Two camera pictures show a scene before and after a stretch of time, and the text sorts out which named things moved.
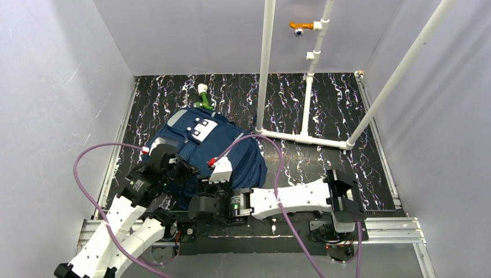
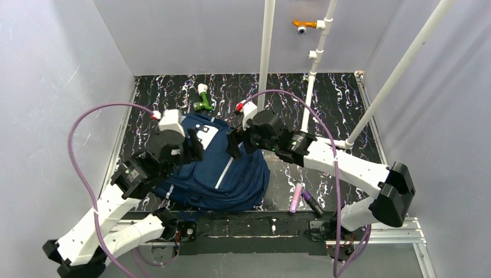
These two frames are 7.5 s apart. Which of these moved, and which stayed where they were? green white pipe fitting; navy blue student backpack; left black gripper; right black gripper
Moved: left black gripper; right black gripper
Stayed: green white pipe fitting; navy blue student backpack
